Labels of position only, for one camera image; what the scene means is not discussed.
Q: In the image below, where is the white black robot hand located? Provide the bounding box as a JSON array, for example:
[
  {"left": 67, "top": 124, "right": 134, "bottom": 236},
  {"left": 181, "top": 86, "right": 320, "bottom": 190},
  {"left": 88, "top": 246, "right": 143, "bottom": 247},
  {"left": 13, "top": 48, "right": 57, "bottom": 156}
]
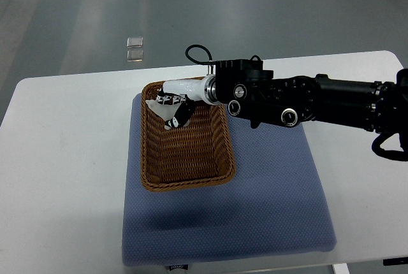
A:
[{"left": 154, "top": 75, "right": 220, "bottom": 116}]

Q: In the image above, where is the white bear figurine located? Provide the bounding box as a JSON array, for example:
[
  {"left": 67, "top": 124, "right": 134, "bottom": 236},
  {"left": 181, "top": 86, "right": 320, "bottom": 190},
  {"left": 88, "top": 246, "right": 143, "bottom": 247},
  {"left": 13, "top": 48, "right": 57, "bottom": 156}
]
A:
[{"left": 145, "top": 99, "right": 193, "bottom": 130}]

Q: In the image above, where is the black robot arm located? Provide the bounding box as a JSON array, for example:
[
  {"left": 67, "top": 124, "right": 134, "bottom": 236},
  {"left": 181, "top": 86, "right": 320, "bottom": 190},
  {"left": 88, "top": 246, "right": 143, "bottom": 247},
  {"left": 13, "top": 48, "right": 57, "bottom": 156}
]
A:
[{"left": 204, "top": 55, "right": 407, "bottom": 161}]

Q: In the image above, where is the brown wicker basket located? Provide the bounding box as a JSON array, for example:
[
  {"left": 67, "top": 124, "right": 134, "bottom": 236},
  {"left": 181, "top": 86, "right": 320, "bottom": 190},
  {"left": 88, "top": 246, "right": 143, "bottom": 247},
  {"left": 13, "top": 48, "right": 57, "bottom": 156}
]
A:
[{"left": 140, "top": 82, "right": 236, "bottom": 192}]

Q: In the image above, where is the lower clear floor tile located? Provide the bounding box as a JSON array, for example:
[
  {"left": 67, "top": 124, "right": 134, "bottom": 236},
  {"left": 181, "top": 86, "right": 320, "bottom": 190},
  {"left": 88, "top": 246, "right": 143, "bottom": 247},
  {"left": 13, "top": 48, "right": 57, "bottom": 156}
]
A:
[{"left": 127, "top": 48, "right": 143, "bottom": 62}]

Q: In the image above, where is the blue grey cushion mat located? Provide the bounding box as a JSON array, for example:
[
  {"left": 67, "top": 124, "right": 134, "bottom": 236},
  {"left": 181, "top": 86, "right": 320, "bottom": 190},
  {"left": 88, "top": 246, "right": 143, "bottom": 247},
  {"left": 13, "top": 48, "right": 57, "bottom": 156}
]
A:
[{"left": 122, "top": 96, "right": 337, "bottom": 266}]

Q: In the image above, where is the black table control panel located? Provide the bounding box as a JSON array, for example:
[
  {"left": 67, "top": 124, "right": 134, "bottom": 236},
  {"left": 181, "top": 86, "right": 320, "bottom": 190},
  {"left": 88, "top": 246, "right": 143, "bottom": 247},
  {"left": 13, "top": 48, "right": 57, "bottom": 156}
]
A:
[{"left": 382, "top": 257, "right": 408, "bottom": 266}]

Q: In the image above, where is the black cable loop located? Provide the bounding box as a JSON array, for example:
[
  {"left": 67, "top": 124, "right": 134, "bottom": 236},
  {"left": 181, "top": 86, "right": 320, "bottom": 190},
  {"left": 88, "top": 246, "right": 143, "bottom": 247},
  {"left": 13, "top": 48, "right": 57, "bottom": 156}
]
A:
[{"left": 371, "top": 133, "right": 408, "bottom": 162}]

